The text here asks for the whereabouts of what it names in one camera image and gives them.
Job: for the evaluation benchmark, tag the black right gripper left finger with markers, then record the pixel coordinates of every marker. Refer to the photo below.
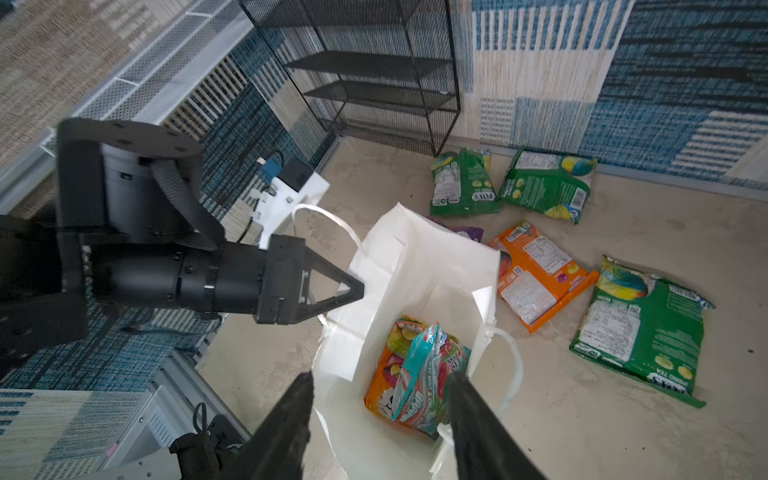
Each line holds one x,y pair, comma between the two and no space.
276,449

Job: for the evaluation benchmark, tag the green snack bag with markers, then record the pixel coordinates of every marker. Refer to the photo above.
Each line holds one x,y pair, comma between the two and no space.
462,184
554,184
646,327

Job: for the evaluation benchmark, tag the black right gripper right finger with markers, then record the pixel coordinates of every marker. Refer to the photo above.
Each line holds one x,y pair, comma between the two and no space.
482,447

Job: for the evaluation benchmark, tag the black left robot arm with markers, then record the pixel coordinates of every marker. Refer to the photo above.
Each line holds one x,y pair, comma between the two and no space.
129,230

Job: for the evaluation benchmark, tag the white paper bag with print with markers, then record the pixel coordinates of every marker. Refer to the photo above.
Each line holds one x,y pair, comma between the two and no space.
428,311

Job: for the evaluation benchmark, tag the black wire shelf rack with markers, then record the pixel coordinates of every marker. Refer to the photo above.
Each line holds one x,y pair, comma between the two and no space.
382,71

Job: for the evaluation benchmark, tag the white mesh wall basket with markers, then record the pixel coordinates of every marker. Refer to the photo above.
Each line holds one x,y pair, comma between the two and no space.
161,75

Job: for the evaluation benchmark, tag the teal snack bag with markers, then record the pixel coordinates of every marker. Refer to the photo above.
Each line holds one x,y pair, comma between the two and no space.
418,400

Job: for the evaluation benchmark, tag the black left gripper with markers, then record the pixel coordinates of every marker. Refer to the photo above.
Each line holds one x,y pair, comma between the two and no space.
299,284

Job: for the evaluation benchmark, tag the purple berries candy bag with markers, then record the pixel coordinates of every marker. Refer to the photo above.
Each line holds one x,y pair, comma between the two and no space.
472,233

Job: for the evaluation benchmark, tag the small orange snack bag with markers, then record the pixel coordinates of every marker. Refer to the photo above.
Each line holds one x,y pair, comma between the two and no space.
537,278

